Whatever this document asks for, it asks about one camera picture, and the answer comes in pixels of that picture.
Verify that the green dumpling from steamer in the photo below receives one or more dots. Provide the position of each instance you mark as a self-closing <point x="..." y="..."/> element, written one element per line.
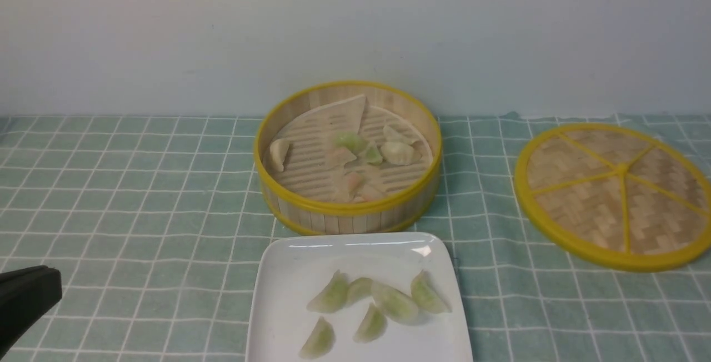
<point x="395" y="304"/>
<point x="333" y="296"/>

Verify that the white square plate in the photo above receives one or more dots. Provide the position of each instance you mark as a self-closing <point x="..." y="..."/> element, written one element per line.
<point x="293" y="271"/>

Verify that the green dumpling plate right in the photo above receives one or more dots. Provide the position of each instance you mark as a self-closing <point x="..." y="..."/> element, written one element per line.
<point x="426" y="296"/>

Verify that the white dumpling steamer left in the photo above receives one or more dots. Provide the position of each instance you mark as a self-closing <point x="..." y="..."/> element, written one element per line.
<point x="278" y="151"/>

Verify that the green checked tablecloth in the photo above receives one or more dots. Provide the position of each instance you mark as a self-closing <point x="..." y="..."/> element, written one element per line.
<point x="157" y="226"/>

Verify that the green dumpling plate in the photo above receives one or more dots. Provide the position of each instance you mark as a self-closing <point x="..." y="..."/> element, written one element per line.
<point x="320" y="341"/>
<point x="358" y="289"/>
<point x="372" y="326"/>
<point x="426" y="296"/>

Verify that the pink dumpling steamer front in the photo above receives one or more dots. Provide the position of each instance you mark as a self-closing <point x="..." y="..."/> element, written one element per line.
<point x="352" y="187"/>

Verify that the green dumpling plate upper middle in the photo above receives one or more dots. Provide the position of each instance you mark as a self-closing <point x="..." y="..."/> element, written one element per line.
<point x="358" y="289"/>

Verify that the yellow-rimmed bamboo steamer basket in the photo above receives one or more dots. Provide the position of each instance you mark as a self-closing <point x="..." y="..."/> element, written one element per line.
<point x="300" y="196"/>

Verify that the white dumpling steamer middle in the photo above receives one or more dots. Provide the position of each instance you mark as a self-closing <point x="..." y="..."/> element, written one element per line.
<point x="338" y="157"/>

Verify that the green dumpling plate centre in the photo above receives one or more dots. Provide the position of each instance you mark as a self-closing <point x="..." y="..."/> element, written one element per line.
<point x="372" y="326"/>

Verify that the green dumpling steamer upper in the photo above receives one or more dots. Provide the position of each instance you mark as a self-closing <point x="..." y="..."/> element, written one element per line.
<point x="351" y="141"/>

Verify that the white dumpling steamer right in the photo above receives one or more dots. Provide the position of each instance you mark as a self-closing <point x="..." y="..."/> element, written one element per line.
<point x="398" y="149"/>

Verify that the yellow-rimmed bamboo steamer lid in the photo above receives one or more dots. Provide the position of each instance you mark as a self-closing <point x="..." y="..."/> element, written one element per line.
<point x="614" y="197"/>

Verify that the white dumpling steamer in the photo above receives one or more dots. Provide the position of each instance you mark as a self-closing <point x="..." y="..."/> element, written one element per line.
<point x="338" y="157"/>
<point x="278" y="151"/>
<point x="398" y="149"/>

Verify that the green dumpling plate front left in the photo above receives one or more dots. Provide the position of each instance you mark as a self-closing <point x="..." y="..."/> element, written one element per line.
<point x="320" y="341"/>

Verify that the small green dumpling steamer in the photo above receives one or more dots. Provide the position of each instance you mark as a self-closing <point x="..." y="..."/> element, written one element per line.
<point x="371" y="154"/>

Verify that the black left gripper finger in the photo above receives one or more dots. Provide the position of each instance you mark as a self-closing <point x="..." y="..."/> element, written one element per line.
<point x="26" y="295"/>

